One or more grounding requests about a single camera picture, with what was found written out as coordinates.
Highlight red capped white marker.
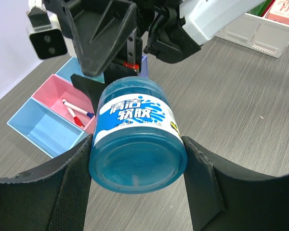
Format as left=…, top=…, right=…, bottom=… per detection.
left=62, top=98, right=84, bottom=128

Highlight green plastic ruler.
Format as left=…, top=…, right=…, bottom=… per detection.
left=248, top=0, right=275, bottom=17

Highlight pink eraser block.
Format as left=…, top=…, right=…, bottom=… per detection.
left=265, top=0, right=289, bottom=25

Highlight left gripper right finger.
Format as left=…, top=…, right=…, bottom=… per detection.
left=183, top=136, right=289, bottom=231

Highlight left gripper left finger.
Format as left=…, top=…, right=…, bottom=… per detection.
left=0, top=135, right=92, bottom=231

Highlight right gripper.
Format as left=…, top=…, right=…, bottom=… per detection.
left=44, top=0, right=149, bottom=113

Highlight light blue box left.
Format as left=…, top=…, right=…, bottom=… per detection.
left=7, top=98, right=88, bottom=158

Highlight purple plastic box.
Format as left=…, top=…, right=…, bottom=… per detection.
left=139, top=55, right=149, bottom=78

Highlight blue capped white marker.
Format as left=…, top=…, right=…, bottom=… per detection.
left=66, top=101, right=94, bottom=118

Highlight light blue box middle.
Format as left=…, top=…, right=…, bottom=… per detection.
left=55, top=57, right=105, bottom=83

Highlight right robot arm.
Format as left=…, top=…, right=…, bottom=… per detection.
left=44, top=0, right=260, bottom=108

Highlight pink plastic box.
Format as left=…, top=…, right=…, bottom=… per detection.
left=32, top=75, right=95, bottom=134

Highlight white mesh basket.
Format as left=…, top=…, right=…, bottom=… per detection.
left=216, top=13, right=289, bottom=58

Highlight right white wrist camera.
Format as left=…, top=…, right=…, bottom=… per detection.
left=26, top=0, right=72, bottom=60

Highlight light blue box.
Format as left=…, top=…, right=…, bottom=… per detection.
left=7, top=98, right=88, bottom=158
left=55, top=57, right=105, bottom=83

